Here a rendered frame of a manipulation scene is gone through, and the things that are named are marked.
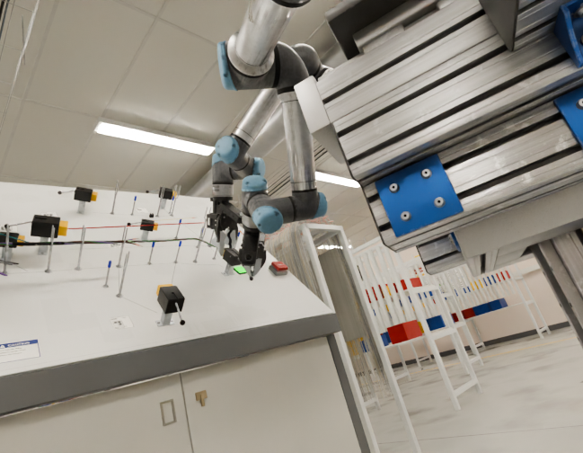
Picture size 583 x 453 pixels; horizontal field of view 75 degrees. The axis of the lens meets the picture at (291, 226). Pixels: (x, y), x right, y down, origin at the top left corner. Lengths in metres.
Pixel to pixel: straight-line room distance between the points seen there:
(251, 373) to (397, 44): 0.93
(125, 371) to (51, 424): 0.16
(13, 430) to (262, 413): 0.58
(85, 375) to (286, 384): 0.57
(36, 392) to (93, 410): 0.13
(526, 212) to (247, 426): 0.87
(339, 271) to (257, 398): 1.35
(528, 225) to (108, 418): 0.90
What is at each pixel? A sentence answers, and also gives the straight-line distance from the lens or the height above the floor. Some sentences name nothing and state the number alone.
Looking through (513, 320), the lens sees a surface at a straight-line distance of 9.43.
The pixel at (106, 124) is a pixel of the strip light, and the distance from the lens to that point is 4.04.
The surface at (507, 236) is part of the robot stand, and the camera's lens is 0.61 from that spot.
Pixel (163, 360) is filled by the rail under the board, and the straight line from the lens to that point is 1.03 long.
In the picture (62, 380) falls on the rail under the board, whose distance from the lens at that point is 0.97.
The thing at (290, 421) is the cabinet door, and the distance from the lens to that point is 1.25.
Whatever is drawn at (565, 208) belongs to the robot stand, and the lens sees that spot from 0.62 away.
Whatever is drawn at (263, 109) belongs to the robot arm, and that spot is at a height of 1.49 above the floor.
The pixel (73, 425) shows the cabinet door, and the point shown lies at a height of 0.75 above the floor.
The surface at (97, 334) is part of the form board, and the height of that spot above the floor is 0.93.
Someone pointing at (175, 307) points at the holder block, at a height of 0.95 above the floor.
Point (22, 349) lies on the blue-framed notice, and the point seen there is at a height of 0.92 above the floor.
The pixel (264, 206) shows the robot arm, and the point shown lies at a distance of 1.03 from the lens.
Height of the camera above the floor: 0.73
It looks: 20 degrees up
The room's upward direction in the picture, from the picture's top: 17 degrees counter-clockwise
